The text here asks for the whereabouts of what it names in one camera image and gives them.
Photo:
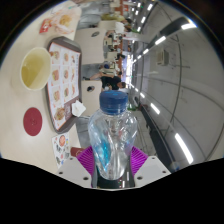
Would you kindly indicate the red sauce packet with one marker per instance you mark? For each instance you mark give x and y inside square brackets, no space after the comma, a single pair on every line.
[45,25]

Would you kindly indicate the beige wooden chair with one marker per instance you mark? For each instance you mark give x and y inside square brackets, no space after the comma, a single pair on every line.
[93,46]
[89,98]

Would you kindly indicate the person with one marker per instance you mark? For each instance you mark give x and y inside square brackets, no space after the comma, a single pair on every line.
[111,82]

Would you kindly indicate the flat round red coaster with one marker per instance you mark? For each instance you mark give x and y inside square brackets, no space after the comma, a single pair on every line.
[32,121]

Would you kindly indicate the colourful printed leaflet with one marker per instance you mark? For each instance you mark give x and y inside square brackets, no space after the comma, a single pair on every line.
[61,148]

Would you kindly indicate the ceiling strip lights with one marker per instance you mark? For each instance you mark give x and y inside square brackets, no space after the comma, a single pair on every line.
[183,148]

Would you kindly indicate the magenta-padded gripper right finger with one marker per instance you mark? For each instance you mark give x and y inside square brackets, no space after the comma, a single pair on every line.
[139,160]

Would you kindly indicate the printed paper tray liner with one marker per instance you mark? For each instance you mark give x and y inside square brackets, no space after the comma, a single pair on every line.
[63,86]

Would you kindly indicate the dark brown food tray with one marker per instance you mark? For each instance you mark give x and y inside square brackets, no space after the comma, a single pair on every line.
[61,40]

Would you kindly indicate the clear blue-capped water bottle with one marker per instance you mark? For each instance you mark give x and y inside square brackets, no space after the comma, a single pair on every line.
[113,140]

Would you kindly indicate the cream paper cup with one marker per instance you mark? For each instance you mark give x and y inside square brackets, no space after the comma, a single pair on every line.
[35,68]

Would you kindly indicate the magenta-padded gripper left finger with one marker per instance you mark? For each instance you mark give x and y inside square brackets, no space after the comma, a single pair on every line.
[86,160]

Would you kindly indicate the white paper napkin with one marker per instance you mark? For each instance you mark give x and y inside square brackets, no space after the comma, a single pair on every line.
[78,108]

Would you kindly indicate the ceiling air conditioner unit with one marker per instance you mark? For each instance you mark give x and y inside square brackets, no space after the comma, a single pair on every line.
[162,57]

